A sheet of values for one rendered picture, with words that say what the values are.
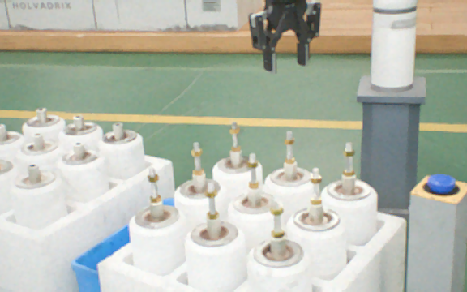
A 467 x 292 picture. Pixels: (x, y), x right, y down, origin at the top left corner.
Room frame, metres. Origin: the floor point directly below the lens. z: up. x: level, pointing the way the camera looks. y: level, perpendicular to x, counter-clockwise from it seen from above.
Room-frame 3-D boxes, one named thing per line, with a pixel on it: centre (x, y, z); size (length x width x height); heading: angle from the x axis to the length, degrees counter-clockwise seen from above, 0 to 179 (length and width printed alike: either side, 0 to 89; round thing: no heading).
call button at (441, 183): (0.93, -0.31, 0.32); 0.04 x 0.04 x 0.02
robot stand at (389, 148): (1.48, -0.36, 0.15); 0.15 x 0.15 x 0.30; 75
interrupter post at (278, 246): (0.87, -0.05, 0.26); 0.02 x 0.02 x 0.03
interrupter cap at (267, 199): (1.04, -0.03, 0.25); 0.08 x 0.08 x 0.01
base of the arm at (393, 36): (1.48, -0.36, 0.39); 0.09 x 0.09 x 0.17; 75
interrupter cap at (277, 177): (1.13, -0.10, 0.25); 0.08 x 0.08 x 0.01
